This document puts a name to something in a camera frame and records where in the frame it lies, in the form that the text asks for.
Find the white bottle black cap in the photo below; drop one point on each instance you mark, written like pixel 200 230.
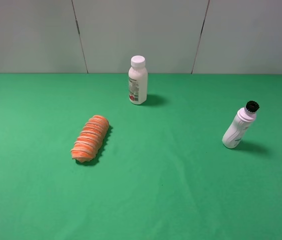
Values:
pixel 244 117

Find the orange white striped plush roll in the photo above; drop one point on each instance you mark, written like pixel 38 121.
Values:
pixel 90 139

